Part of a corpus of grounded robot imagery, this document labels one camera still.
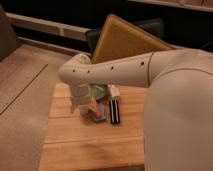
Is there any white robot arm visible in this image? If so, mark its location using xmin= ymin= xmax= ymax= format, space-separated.
xmin=59 ymin=49 xmax=213 ymax=171

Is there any small white bottle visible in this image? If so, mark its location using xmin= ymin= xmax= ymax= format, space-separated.
xmin=108 ymin=85 xmax=120 ymax=98

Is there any green bowl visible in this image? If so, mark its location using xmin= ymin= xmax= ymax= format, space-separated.
xmin=90 ymin=84 xmax=108 ymax=100

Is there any orange marker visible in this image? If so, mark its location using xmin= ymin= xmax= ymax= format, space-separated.
xmin=96 ymin=102 xmax=102 ymax=118

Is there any wooden folding table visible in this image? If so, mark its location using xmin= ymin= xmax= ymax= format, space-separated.
xmin=39 ymin=83 xmax=146 ymax=171

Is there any grey sofa corner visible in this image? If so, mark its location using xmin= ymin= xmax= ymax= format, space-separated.
xmin=0 ymin=4 xmax=20 ymax=61

